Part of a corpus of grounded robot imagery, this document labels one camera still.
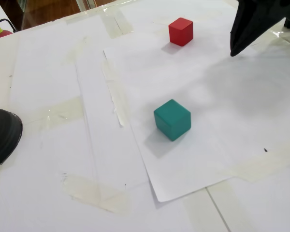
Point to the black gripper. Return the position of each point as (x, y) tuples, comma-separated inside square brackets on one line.
[(250, 26)]

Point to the red cube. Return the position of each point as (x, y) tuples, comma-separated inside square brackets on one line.
[(180, 31)]

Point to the teal blue cube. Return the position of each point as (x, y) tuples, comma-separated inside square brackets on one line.
[(171, 120)]

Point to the clear glossy tape strip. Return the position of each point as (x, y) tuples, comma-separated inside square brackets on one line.
[(275, 33)]

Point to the brown wooden cabinet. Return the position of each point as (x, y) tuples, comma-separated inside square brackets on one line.
[(50, 9)]

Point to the red fire extinguisher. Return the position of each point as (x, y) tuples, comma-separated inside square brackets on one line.
[(2, 33)]

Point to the black round-base camera stand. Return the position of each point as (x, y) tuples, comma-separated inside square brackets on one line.
[(2, 137)]

